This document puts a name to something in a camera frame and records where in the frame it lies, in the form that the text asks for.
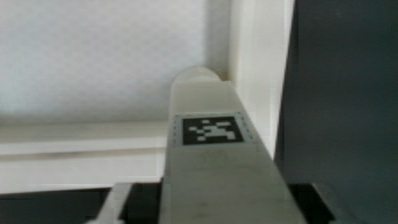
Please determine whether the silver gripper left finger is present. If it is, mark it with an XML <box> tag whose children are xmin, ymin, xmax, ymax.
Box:
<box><xmin>87</xmin><ymin>183</ymin><xmax>161</xmax><ymax>224</ymax></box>

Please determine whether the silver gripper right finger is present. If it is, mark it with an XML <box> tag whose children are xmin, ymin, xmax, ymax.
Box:
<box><xmin>288</xmin><ymin>183</ymin><xmax>350</xmax><ymax>224</ymax></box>

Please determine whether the white desk leg with tags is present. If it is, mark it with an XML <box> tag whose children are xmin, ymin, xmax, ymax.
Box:
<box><xmin>158</xmin><ymin>67</ymin><xmax>305</xmax><ymax>224</ymax></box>

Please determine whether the white desk top tray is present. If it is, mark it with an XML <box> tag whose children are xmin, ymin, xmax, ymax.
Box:
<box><xmin>0</xmin><ymin>0</ymin><xmax>296</xmax><ymax>194</ymax></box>

